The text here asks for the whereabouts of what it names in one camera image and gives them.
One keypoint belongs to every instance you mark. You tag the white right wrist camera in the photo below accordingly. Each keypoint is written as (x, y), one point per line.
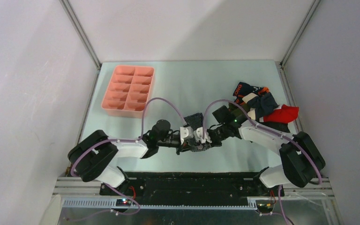
(202, 136)

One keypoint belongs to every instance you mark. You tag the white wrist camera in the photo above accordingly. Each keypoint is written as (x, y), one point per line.
(187, 136)
(202, 136)

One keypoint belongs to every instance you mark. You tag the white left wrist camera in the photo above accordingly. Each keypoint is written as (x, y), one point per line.
(187, 136)

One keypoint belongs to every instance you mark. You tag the navy striped boxer underwear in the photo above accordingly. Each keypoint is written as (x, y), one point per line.
(195, 121)

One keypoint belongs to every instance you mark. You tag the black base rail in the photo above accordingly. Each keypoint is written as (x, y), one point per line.
(195, 189)

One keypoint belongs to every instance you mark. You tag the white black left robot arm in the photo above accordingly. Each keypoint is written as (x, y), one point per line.
(91, 159)

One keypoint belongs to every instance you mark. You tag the pink compartment tray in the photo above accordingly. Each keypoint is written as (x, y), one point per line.
(128, 91)

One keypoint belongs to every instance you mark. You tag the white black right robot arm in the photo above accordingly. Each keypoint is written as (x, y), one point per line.
(301, 161)

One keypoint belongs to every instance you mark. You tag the olive green underwear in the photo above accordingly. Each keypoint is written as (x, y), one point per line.
(235, 108)

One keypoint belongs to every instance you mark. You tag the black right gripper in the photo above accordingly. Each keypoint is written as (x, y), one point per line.
(213, 144)

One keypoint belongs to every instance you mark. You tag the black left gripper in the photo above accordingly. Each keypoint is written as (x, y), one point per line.
(184, 147)

